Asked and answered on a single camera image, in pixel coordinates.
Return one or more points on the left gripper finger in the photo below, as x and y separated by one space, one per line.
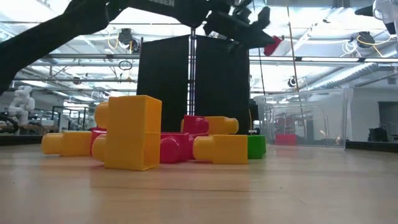
245 46
264 34

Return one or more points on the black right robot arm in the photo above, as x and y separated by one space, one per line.
362 11

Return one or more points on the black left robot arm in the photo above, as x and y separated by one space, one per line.
46 37

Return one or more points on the black folding partition screen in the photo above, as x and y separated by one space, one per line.
164 84

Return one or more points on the green toy block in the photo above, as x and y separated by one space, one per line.
256 146

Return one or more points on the clear plastic bin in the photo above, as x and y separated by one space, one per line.
326 118

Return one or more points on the large yellow toy block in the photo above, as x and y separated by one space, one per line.
133 133

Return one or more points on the black chair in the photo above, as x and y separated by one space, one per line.
377 135

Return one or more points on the white humanoid robot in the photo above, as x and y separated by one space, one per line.
21 104

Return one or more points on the silver ventilation duct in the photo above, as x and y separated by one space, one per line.
342 74

